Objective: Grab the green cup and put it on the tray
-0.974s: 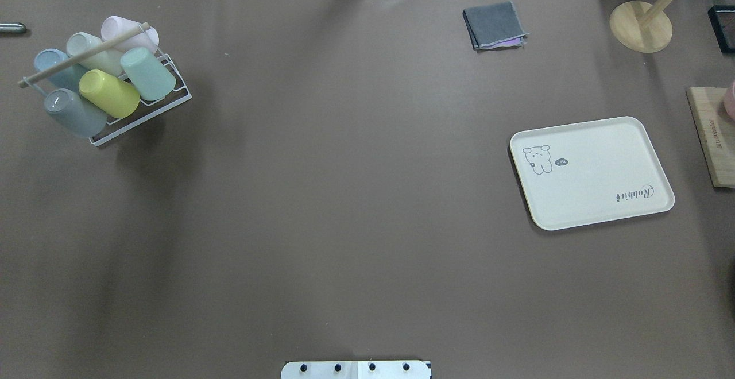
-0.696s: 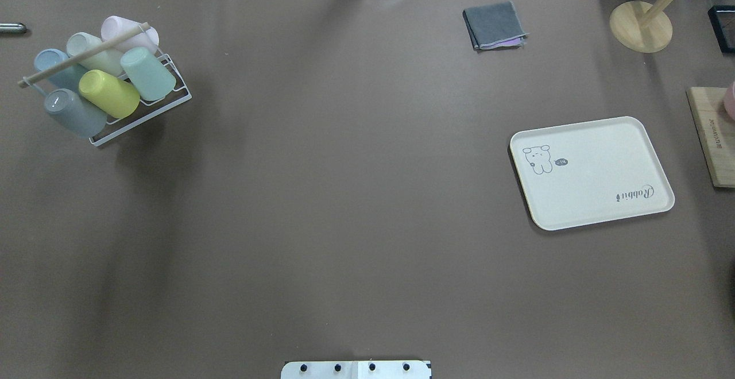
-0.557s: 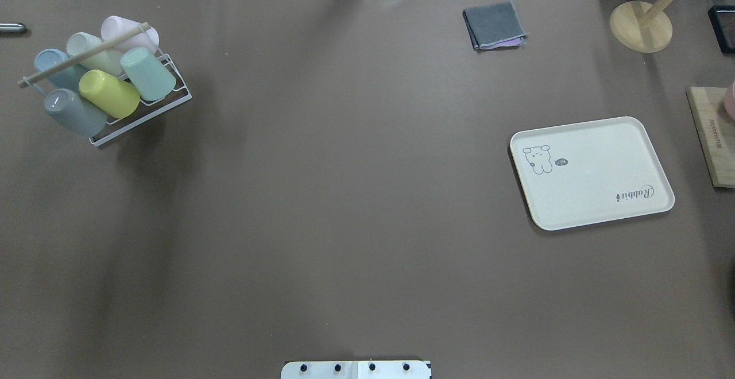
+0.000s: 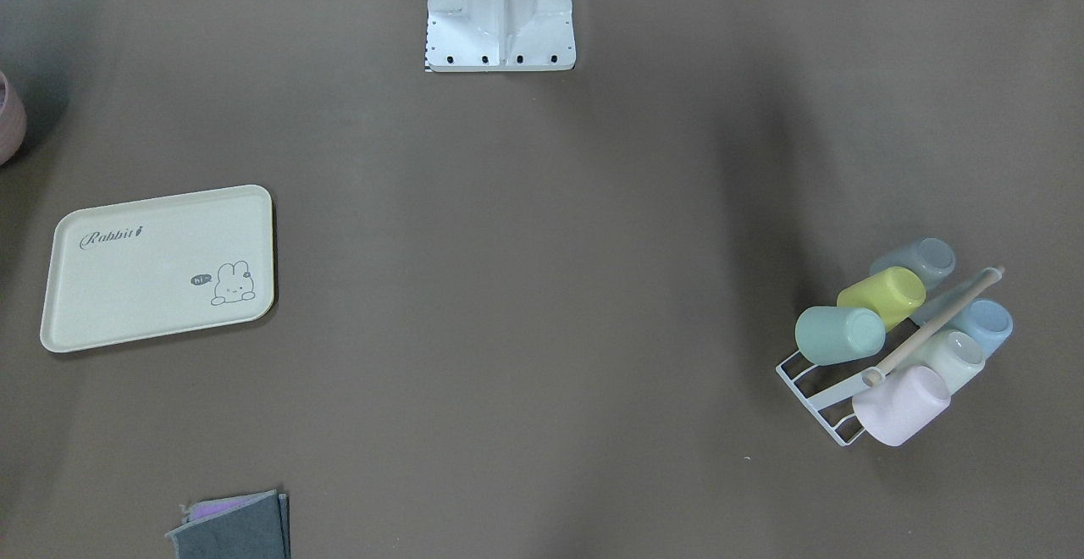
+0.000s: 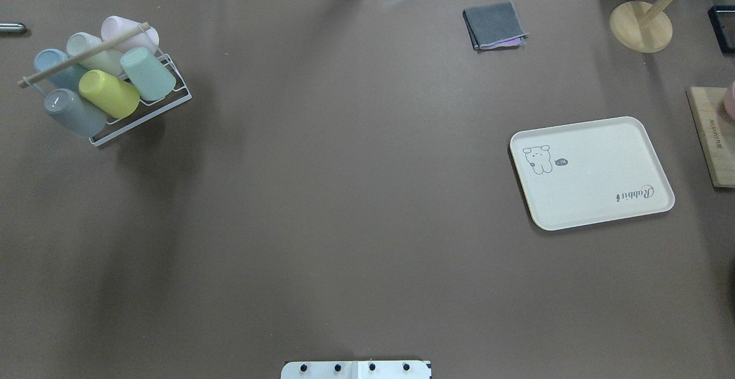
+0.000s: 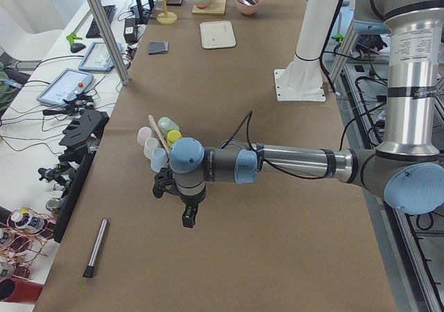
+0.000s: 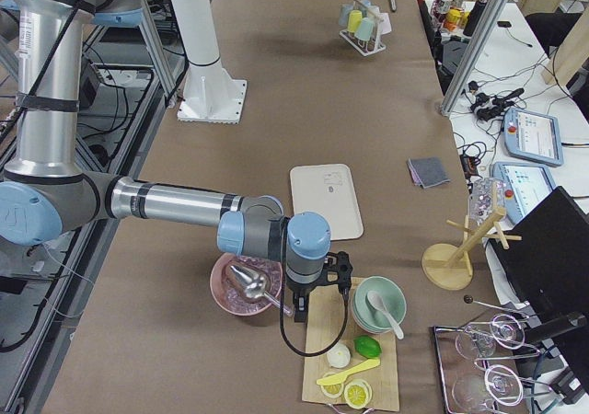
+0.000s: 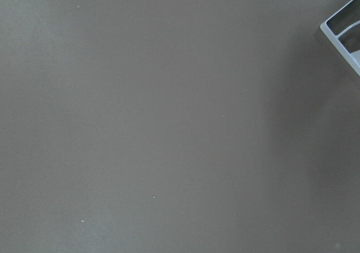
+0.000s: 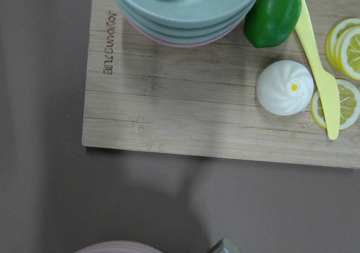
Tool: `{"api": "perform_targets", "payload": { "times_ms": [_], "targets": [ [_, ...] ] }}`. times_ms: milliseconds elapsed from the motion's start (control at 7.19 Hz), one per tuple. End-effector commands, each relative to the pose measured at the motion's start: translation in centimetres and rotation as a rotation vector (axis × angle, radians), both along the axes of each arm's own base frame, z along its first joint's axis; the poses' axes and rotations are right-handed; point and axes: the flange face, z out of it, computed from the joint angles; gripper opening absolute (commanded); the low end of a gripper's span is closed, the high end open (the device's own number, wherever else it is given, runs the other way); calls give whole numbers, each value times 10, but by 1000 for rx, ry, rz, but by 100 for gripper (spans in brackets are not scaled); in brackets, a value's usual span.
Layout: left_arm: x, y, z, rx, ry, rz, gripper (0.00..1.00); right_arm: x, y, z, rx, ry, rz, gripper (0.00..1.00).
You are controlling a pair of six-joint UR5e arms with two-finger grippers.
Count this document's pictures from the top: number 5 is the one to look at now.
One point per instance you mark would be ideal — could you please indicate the mint green cup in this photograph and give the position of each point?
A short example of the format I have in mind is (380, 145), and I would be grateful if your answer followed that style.
(150, 77)

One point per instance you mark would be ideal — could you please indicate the cream rabbit tray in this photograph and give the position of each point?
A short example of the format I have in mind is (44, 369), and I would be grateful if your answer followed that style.
(590, 172)

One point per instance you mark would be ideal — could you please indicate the yellow-green cup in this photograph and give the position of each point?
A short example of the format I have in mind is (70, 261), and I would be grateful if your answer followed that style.
(115, 97)

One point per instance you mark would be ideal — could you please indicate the grey cup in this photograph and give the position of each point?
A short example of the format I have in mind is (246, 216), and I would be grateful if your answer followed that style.
(75, 113)

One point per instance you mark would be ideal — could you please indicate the black small tray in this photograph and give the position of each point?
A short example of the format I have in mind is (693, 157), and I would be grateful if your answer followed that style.
(722, 21)

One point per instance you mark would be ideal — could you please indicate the folded grey cloth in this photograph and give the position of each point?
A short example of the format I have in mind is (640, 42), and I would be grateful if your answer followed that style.
(494, 26)

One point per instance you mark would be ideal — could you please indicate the wooden mug tree stand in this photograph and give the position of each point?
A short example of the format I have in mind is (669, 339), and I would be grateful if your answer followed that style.
(641, 26)

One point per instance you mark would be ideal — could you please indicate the bamboo cutting board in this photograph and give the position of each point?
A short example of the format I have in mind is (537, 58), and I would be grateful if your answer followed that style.
(715, 131)

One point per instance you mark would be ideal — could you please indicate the pink bowl under stack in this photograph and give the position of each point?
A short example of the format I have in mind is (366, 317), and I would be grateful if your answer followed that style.
(729, 101)

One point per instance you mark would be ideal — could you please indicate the metal cylinder rod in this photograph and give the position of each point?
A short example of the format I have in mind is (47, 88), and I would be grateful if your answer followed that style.
(12, 28)

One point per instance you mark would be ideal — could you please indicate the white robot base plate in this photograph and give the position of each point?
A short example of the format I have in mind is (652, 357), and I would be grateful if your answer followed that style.
(357, 369)

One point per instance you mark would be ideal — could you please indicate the wooden rack handle rod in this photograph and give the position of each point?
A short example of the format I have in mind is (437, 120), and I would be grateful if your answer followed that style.
(28, 81)

